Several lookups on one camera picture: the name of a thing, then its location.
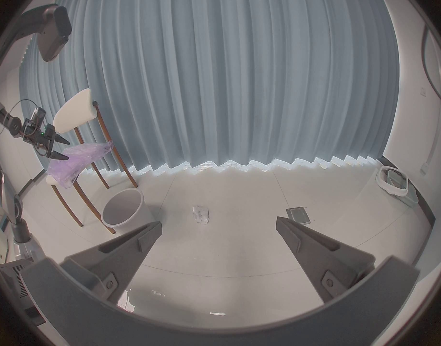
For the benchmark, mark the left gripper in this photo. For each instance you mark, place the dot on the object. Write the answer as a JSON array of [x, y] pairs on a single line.
[[38, 135]]

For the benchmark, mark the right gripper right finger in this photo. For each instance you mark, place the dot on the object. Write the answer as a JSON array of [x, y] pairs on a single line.
[[325, 261]]

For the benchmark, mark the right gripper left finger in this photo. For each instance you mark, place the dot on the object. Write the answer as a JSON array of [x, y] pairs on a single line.
[[112, 261]]

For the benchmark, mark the purple plastic bag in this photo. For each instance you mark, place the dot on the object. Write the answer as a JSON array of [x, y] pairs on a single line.
[[76, 159]]

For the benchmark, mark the white trash bin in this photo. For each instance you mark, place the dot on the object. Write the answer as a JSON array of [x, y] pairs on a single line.
[[121, 211]]

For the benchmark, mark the white chair with wooden legs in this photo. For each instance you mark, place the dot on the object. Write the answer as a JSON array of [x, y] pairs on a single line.
[[76, 108]]

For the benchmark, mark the crumpled white wrapper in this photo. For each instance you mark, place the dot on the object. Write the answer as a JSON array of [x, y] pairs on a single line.
[[200, 214]]

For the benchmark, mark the white and green plastic tub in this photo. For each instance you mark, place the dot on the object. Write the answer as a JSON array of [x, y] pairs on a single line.
[[395, 184]]

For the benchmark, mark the blue-green curtain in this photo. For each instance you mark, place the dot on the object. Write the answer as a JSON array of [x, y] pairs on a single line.
[[224, 70]]

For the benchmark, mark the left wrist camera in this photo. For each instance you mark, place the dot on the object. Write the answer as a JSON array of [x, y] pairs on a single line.
[[37, 114]]

